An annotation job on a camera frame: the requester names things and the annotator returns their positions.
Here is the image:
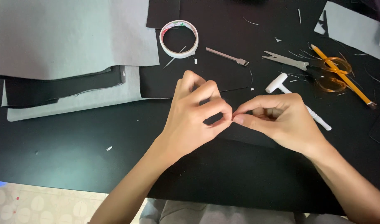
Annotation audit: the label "person's left hand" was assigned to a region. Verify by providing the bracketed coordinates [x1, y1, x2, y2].
[155, 70, 233, 163]

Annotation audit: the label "person's right hand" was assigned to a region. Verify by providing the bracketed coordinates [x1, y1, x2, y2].
[232, 93, 330, 158]

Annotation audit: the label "white plastic mallet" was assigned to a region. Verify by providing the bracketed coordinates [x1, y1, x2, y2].
[265, 73, 332, 131]

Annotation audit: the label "black leather work piece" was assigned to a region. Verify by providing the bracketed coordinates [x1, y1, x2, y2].
[204, 90, 281, 149]

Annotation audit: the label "wide black leather sheet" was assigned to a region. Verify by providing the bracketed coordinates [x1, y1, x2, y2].
[139, 27, 253, 99]

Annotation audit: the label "scattered thin leather trimmings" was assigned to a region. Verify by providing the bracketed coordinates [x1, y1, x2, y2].
[278, 42, 380, 100]

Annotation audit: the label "yellow pencil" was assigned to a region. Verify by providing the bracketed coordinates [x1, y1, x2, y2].
[310, 44, 378, 110]

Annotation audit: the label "metal pricking iron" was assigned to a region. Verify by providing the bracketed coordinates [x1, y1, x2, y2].
[205, 47, 250, 67]

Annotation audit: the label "white double-sided tape roll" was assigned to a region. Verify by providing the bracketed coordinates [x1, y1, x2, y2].
[159, 20, 199, 59]

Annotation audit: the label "person's grey trousers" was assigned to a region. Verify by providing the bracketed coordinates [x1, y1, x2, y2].
[140, 198, 356, 224]

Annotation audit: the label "small black leather sheet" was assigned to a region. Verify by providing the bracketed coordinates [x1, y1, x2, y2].
[146, 0, 180, 29]

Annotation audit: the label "grey leather rectangle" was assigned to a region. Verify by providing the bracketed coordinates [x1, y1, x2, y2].
[314, 1, 380, 61]

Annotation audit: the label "black leather sheet curled edge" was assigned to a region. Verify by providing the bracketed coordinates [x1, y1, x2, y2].
[0, 65, 126, 109]

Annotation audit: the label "dark leather piece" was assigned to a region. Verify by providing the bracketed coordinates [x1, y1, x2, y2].
[351, 0, 380, 23]

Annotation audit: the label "orange-handled scissors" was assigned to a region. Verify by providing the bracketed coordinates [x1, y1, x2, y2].
[262, 51, 353, 93]

